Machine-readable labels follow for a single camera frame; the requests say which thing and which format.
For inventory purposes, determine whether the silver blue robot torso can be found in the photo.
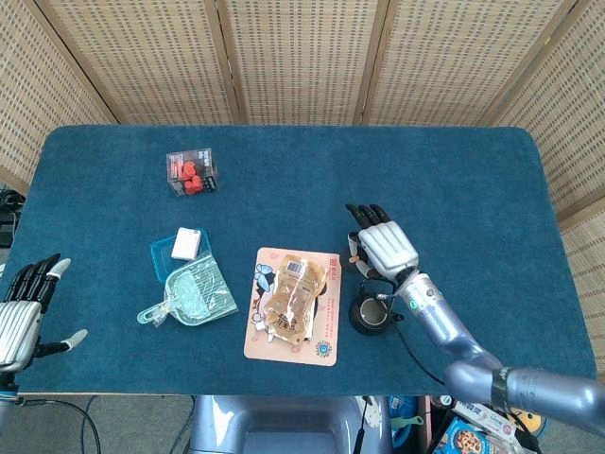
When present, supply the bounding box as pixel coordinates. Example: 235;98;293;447
187;393;394;454

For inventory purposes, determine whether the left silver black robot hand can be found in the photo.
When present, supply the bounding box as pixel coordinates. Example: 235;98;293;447
0;253;90;375

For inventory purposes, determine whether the mint green wrapped dustpan set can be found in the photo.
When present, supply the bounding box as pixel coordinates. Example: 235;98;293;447
136;251;240;329

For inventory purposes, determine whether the black cable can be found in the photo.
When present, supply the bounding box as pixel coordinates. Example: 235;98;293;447
12;395;103;454
376;291;447;386

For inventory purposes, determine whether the teal plastic tool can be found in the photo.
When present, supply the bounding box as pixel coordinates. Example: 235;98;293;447
389;395;427;446

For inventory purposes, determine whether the dark equipment with cables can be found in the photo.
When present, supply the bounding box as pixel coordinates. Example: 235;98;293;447
0;185;24;250

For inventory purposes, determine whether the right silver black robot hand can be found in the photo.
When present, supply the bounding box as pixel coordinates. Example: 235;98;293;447
344;202;421;288

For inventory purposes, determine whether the white pink printed box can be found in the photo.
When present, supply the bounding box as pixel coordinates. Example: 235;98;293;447
452;399;519;437

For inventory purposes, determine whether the peach cartoon mouse pad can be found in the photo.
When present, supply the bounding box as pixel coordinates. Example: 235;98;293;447
243;246;343;368

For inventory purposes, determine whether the small pink white card box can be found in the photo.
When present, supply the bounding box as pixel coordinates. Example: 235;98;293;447
169;226;202;262

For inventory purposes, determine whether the blue plastic tray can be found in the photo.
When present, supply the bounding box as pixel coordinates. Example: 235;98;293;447
149;228;213;286

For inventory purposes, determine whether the dark blue table cloth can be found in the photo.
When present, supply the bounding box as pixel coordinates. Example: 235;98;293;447
8;124;598;396

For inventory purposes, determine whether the yellow round toy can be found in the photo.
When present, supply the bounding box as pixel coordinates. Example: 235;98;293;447
507;407;550;434

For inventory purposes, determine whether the brown spouted drink pouch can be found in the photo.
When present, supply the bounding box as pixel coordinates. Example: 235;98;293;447
254;253;330;344

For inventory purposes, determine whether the woven rattan folding screen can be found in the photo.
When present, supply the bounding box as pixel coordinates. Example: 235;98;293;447
0;0;605;308

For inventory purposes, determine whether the clear box with red caps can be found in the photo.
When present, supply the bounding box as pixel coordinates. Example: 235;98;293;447
165;148;221;199

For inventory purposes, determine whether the blue cookie box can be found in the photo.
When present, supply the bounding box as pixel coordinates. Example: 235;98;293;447
442;415;517;454

